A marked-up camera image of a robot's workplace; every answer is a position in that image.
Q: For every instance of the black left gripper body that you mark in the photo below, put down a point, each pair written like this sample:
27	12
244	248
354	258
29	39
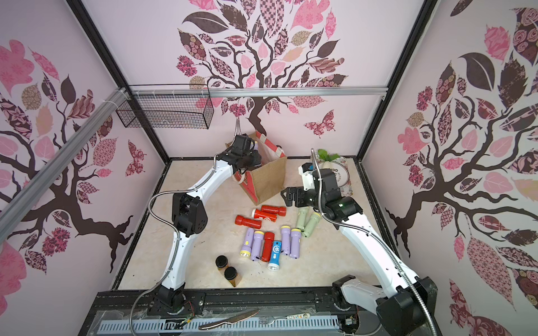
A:
250	158

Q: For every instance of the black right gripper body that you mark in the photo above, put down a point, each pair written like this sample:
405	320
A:
300	195

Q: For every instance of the green flashlight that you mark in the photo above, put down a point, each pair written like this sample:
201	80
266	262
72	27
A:
313	220
301	219

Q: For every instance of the purple flashlight yellow head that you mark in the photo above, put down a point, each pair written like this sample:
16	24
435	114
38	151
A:
246	249

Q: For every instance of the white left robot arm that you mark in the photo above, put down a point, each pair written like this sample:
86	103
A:
189	216

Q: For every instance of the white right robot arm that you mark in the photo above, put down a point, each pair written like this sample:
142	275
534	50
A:
403	302

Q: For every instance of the red and brown tote bag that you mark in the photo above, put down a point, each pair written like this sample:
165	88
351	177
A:
267	180

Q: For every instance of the floral plate with radish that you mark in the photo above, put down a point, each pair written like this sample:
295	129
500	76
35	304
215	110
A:
339	167

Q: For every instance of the red flashlight top right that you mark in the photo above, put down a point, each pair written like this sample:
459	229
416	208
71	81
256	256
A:
278	211

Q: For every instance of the purple flashlight right outer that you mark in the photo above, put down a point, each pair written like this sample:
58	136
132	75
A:
295	236

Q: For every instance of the purple flashlight right inner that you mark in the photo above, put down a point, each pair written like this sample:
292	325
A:
285	239

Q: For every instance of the red flashlight silver head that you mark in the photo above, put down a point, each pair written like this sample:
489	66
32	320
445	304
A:
262	215

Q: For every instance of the red flashlight left lying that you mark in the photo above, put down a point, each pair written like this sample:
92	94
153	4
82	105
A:
248	222

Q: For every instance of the red flashlight upright row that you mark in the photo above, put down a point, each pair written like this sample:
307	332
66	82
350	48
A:
269	238

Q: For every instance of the blue flashlight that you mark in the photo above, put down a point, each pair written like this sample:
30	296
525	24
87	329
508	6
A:
274	261

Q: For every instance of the black cap jar rear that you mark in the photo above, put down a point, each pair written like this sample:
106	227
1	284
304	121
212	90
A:
222	264

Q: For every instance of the black cap jar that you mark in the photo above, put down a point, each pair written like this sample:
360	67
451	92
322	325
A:
222	264
232	276

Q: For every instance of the black cap jar front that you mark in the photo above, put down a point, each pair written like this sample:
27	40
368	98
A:
232	276

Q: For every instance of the silver fork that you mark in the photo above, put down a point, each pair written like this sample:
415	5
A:
269	320

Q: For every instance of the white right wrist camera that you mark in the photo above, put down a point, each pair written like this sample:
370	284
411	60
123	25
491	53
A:
305	171

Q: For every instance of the black wire basket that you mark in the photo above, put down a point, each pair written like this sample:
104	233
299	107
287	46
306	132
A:
173	108

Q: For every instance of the aluminium rail back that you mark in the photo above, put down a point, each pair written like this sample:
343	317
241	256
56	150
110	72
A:
268	92

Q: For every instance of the aluminium rail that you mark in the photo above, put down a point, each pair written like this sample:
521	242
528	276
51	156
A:
268	92
16	210

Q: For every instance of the aluminium rail left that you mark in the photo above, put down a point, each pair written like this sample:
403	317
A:
16	210

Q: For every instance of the wooden handled knife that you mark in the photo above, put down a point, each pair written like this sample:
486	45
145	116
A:
230	320

